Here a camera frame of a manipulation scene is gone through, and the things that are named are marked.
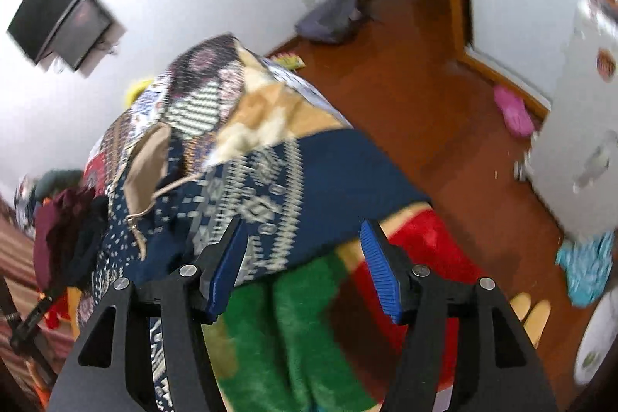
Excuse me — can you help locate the tan cloth bag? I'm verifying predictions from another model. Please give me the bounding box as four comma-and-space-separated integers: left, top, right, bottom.
118, 122, 173, 261

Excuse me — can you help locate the white cabinet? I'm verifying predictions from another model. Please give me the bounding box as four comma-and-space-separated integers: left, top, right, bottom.
519, 0, 618, 244

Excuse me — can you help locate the grey backpack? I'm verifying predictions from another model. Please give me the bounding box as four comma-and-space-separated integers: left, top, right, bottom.
294, 0, 374, 45

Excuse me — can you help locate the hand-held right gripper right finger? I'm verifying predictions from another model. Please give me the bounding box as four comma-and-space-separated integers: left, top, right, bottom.
359, 219, 557, 412

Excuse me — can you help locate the dark teal folded garment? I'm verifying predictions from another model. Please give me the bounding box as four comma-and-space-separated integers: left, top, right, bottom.
36, 170, 88, 201

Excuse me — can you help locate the pink slipper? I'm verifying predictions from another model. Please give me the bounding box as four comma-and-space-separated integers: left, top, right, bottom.
492, 85, 535, 137

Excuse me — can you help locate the yellow slipper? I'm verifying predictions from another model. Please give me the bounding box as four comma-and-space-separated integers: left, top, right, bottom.
526, 299, 552, 350
509, 291, 532, 336

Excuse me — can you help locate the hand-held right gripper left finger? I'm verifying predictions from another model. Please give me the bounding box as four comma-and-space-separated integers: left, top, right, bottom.
48, 218, 250, 412

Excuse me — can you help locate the navy patterned garment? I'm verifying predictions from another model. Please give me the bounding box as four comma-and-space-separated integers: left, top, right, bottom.
92, 128, 433, 412

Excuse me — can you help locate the patchwork patterned bedsheet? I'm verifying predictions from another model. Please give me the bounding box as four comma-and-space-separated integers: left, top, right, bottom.
84, 34, 358, 186

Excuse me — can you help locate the black wall television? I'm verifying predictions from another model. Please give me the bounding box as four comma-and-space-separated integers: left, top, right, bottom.
6, 0, 127, 78

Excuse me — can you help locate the yellow green packet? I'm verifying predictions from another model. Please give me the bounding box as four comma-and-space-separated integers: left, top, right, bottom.
270, 52, 306, 70

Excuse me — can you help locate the turquoise cloth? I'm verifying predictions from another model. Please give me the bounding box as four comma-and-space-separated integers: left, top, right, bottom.
555, 231, 615, 307

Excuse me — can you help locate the maroon folded garment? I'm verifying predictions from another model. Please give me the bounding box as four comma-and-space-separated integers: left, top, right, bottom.
33, 187, 105, 288

